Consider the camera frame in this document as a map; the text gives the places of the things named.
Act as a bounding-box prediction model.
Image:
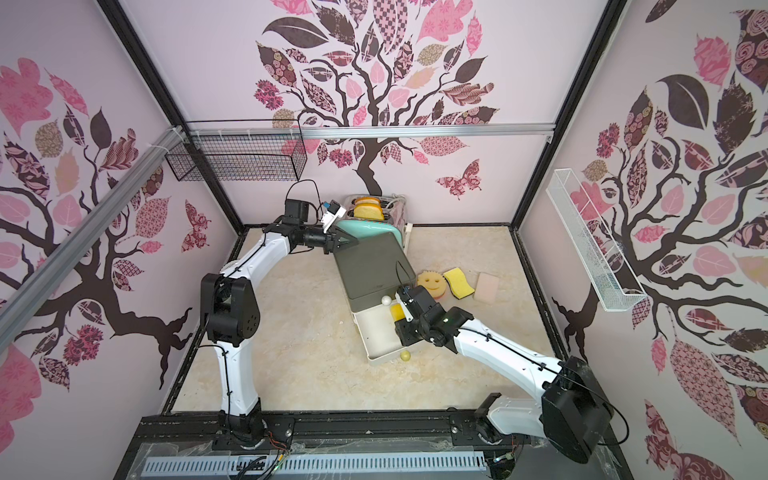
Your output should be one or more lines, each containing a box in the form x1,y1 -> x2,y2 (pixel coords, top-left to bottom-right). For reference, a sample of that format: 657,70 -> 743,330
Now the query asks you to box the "white cable duct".
138,451 -> 488,479

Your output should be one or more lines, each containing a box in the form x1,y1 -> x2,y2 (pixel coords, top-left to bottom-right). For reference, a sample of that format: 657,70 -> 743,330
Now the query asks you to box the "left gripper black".
298,226 -> 356,255

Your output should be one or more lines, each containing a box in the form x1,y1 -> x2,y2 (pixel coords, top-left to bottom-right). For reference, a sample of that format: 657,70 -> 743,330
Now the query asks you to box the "aluminium rail left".
1,126 -> 183,349

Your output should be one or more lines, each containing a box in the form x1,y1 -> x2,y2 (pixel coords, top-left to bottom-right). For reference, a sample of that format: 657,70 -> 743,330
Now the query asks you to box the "smiley face sponge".
417,271 -> 447,300

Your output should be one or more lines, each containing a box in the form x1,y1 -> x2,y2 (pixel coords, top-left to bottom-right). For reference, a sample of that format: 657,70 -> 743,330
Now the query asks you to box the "aluminium rail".
1,126 -> 183,349
190,123 -> 555,139

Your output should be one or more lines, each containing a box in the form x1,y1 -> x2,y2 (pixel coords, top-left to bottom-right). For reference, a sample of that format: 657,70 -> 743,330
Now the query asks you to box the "mint green toaster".
338,194 -> 413,251

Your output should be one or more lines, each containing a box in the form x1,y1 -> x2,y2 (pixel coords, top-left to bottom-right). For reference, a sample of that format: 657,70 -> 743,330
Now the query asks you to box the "black base frame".
114,408 -> 632,479

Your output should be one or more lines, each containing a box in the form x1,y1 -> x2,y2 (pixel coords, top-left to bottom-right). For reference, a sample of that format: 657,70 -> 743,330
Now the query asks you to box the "yellow square sponge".
390,303 -> 406,322

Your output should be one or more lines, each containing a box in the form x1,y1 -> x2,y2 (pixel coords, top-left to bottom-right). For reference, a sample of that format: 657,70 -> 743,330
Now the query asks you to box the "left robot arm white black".
200,199 -> 357,445

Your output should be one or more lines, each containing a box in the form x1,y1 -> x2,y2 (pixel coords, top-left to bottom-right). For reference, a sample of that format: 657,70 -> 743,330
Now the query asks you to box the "white wire shelf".
546,169 -> 647,313

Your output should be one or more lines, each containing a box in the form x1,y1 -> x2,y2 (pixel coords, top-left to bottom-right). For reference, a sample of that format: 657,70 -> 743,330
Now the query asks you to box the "three-drawer storage cabinet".
332,230 -> 421,366

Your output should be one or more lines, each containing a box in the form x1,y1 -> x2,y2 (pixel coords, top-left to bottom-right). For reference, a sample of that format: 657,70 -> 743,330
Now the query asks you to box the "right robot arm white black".
394,286 -> 616,464

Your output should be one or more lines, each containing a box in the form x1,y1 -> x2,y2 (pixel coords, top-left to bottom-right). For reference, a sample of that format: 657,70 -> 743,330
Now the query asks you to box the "yellow toast slice front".
353,203 -> 385,221

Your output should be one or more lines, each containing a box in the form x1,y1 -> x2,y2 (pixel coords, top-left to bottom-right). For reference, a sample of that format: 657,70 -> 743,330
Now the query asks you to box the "toast slice back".
353,196 -> 381,206

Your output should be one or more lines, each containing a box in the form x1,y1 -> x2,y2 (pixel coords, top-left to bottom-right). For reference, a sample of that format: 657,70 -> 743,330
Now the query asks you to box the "black wire basket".
165,119 -> 308,182

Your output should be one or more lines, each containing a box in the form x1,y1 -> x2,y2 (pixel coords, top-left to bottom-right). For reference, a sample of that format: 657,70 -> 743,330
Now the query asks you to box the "pink sponge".
473,272 -> 500,304

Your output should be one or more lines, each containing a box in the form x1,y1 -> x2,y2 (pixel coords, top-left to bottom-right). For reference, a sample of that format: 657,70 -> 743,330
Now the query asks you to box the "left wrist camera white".
321,200 -> 347,233

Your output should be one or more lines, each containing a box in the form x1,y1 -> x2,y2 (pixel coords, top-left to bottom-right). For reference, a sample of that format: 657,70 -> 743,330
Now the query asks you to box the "aluminium rail back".
190,123 -> 555,139

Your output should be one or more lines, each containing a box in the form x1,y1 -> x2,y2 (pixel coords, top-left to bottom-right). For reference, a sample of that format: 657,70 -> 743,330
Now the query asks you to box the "yellow green sponge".
442,267 -> 475,300

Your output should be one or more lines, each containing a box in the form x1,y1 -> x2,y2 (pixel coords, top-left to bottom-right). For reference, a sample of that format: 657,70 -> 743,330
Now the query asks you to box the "white drawer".
353,302 -> 411,366

